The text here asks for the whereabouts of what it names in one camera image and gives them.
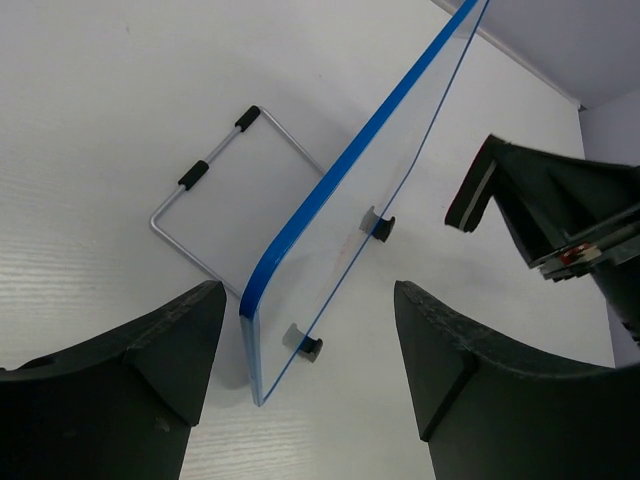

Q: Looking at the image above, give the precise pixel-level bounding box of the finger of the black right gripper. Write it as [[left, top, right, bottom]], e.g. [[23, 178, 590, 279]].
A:
[[491, 143, 639, 267]]

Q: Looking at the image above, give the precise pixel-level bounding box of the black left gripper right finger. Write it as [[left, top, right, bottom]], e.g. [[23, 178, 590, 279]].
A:
[[394, 281, 639, 479]]

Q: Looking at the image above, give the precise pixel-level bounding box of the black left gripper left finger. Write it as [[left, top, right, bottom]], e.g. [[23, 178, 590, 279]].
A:
[[1, 281, 226, 479]]

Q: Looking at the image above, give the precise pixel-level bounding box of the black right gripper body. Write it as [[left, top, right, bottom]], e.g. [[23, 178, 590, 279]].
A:
[[537, 205, 639, 342]]

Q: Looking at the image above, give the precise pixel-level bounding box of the blue-edged small whiteboard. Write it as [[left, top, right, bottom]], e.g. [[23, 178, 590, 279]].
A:
[[239, 1, 488, 406]]

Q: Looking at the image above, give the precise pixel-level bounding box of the metal wire whiteboard stand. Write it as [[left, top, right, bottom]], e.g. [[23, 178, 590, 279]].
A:
[[149, 104, 397, 364]]

